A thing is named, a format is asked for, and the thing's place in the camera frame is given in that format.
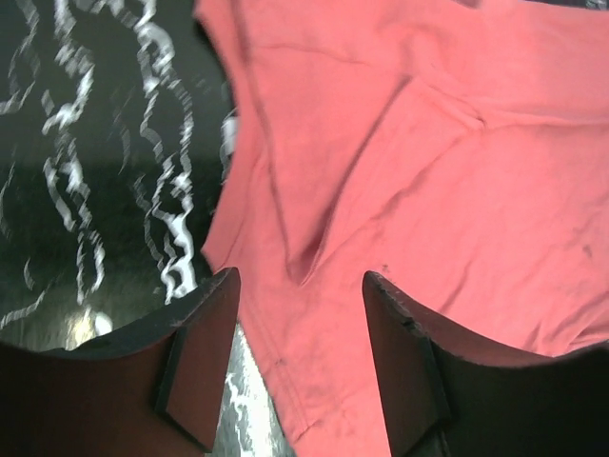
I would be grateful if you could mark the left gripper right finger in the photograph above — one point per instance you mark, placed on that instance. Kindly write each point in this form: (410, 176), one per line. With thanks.
(448, 391)

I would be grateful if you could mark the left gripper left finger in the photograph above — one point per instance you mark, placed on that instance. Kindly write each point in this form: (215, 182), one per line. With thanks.
(151, 388)

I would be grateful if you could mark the red t shirt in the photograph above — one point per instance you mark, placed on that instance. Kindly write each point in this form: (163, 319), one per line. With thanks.
(457, 148)

